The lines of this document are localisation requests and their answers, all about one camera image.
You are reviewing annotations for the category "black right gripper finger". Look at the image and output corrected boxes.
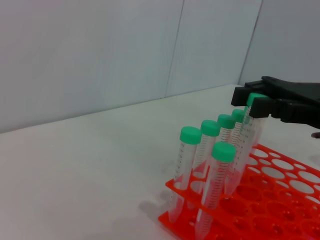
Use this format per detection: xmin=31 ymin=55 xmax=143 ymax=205
xmin=230 ymin=80 xmax=270 ymax=106
xmin=249 ymin=97 xmax=286 ymax=121

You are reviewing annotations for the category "clear test tube green cap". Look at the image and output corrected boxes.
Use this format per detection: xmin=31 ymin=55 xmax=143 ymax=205
xmin=223 ymin=92 xmax=267 ymax=197
xmin=216 ymin=113 xmax=237 ymax=151
xmin=187 ymin=119 xmax=222 ymax=210
xmin=167 ymin=125 xmax=203 ymax=224
xmin=229 ymin=108 xmax=248 ymax=148
xmin=194 ymin=141 xmax=237 ymax=240

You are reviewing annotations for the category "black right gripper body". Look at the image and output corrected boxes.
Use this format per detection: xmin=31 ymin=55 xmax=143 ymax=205
xmin=261 ymin=76 xmax=320 ymax=130

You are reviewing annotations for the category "orange plastic test tube rack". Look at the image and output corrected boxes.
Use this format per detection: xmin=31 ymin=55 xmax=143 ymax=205
xmin=157 ymin=142 xmax=320 ymax=240

